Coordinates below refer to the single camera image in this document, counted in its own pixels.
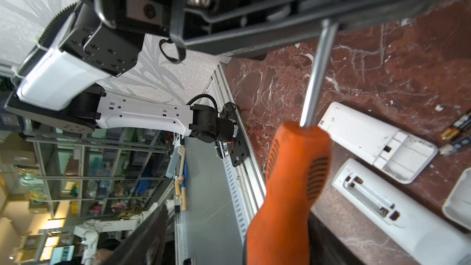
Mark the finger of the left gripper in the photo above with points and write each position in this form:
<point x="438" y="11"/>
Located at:
<point x="308" y="15"/>

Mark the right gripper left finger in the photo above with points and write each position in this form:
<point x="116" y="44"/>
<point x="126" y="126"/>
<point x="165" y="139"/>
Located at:
<point x="146" y="244"/>

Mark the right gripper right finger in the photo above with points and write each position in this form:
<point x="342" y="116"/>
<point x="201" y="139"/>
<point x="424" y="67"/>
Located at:
<point x="325" y="248"/>

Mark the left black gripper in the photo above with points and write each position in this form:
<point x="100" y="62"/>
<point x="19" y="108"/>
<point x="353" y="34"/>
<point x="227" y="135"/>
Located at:
<point x="240" y="28"/>

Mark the orange handled screwdriver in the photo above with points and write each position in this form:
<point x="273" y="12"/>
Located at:
<point x="296" y="173"/>

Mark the long white remote control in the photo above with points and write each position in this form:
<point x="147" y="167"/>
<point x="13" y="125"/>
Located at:
<point x="425" y="236"/>

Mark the short white remote control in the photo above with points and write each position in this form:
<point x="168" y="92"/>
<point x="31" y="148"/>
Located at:
<point x="393" y="151"/>

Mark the short remote white cover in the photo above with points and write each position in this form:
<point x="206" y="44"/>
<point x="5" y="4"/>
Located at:
<point x="457" y="206"/>

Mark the battery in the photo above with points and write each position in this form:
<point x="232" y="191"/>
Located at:
<point x="459" y="126"/>
<point x="456" y="146"/>

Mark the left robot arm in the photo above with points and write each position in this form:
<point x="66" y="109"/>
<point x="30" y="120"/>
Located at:
<point x="94" y="40"/>

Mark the background storage shelving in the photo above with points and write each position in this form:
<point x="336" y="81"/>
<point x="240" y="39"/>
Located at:
<point x="100" y="174"/>

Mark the aluminium frame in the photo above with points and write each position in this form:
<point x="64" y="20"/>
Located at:
<point x="221" y="201"/>

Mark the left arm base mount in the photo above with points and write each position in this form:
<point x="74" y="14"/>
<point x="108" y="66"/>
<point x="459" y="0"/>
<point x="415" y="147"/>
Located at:
<point x="237" y="149"/>

